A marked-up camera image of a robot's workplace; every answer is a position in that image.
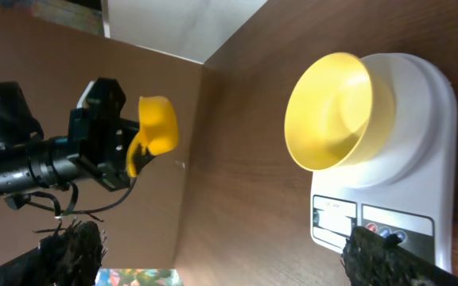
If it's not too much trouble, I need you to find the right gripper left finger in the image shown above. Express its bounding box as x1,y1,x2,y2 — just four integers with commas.
0,221,107,286

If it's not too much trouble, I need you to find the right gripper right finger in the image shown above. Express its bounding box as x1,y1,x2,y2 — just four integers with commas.
341,226,458,286

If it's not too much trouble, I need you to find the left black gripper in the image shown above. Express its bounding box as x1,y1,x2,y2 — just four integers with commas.
68,78,138,191

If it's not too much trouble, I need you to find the yellow plastic measuring scoop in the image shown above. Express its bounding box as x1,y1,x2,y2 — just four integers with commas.
126,96,179,178

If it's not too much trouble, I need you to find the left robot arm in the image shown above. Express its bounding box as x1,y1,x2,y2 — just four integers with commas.
0,78,138,218

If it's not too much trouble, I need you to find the white digital kitchen scale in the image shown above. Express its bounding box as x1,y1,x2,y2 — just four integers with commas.
310,53,458,272

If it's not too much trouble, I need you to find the pale yellow plastic bowl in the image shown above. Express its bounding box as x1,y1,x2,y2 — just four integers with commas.
284,52,396,172

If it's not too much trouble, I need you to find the brown side panel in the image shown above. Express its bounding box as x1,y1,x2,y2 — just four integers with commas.
0,6,201,269

